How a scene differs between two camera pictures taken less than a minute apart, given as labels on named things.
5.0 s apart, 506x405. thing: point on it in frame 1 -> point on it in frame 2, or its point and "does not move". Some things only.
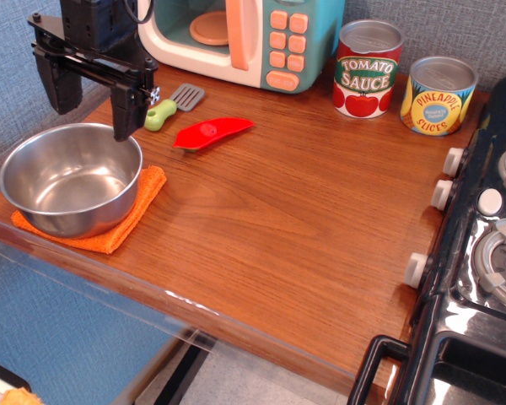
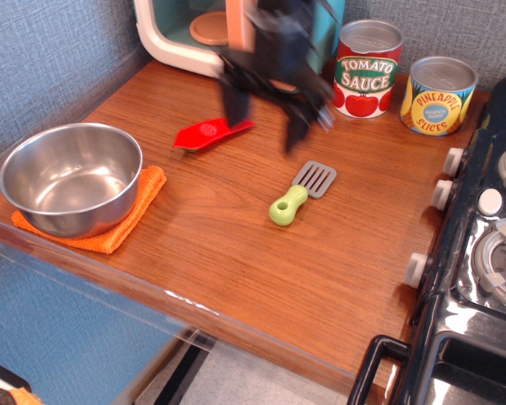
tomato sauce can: [368, 56] does not move
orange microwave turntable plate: [210, 28] does not move
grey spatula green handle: [185, 98] -> [314, 181]
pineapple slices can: [438, 94] does not move
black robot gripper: [98, 39] -> [282, 62]
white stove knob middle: [441, 193] does not move
